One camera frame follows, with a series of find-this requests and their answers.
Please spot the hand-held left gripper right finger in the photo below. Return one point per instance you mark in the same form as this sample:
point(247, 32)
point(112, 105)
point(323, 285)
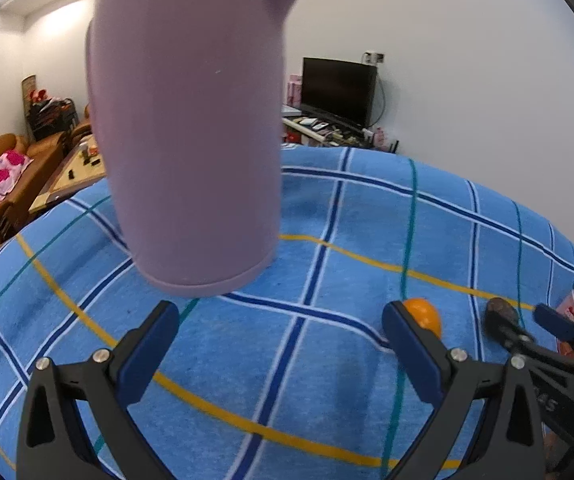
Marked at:
point(412, 355)

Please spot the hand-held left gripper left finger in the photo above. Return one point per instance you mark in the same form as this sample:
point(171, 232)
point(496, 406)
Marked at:
point(149, 355)

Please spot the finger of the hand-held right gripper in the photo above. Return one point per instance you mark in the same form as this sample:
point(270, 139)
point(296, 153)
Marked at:
point(512, 335)
point(554, 321)

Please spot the dark brown passion fruit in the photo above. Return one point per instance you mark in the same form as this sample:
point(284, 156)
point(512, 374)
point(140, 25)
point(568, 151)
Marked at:
point(507, 310)

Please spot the smooth orange with stem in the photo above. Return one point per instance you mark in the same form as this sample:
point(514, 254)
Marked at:
point(424, 315)

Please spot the blue plaid blanket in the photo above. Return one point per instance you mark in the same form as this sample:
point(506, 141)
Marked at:
point(287, 350)

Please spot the wooden coffee table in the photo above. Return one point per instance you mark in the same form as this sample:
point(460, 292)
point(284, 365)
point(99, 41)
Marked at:
point(72, 180)

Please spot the black router with antennas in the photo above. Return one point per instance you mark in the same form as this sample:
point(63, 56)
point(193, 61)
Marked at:
point(393, 147)

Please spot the pink floral ornament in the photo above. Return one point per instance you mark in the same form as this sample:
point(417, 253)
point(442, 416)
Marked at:
point(380, 136)

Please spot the purple electric kettle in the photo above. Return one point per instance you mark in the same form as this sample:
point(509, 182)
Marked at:
point(187, 135)

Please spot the brown leather sofa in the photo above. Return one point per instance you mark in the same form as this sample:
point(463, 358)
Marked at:
point(37, 160)

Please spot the pink floral cushion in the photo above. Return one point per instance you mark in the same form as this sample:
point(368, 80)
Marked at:
point(7, 172)

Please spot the brown leather armchair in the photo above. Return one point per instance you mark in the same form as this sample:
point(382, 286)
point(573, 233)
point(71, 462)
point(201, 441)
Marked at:
point(83, 127)

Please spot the white television stand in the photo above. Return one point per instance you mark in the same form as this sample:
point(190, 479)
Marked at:
point(312, 130)

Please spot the stacked dark chairs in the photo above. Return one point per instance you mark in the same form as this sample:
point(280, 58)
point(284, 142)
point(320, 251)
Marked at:
point(52, 117)

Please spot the black flat television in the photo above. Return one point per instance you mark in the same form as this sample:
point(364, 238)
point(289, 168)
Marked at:
point(337, 90)

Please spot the pink tall box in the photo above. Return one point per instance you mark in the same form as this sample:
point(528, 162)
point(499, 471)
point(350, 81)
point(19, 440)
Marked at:
point(294, 90)

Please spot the wooden framed panel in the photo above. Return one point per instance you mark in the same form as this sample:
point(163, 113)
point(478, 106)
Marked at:
point(28, 90)

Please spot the wall socket with plugs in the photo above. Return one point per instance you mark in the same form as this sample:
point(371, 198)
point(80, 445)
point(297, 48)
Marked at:
point(374, 57)

